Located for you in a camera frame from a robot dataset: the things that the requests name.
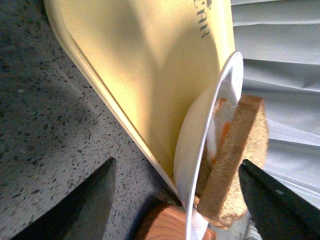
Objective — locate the brown wooden tray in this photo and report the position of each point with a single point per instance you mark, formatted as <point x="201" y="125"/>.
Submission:
<point x="163" y="222"/>

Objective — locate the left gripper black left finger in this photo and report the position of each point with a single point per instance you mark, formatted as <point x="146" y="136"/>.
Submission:
<point x="82" y="214"/>

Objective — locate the white plate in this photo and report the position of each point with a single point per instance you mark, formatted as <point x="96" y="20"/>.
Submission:
<point x="192" y="138"/>

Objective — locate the bread slice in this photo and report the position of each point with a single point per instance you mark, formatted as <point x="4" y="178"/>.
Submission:
<point x="234" y="134"/>

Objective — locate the yellow bear tray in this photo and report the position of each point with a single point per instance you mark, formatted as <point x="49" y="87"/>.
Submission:
<point x="148" y="60"/>

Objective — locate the grey curtain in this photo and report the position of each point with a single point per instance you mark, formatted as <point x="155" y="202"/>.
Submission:
<point x="280" y="43"/>

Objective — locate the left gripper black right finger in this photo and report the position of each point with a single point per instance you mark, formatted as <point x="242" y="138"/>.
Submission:
<point x="278" y="212"/>

